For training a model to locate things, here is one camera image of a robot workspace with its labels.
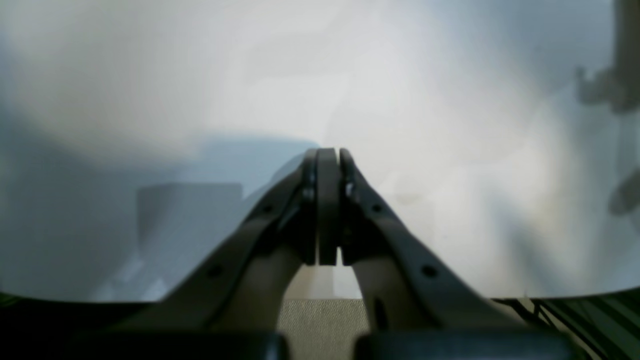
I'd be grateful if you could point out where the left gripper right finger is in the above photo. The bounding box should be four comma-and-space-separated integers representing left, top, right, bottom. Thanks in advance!
339, 148, 581, 360

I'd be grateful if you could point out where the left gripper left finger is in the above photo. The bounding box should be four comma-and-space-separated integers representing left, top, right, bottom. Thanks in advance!
75, 148, 339, 360

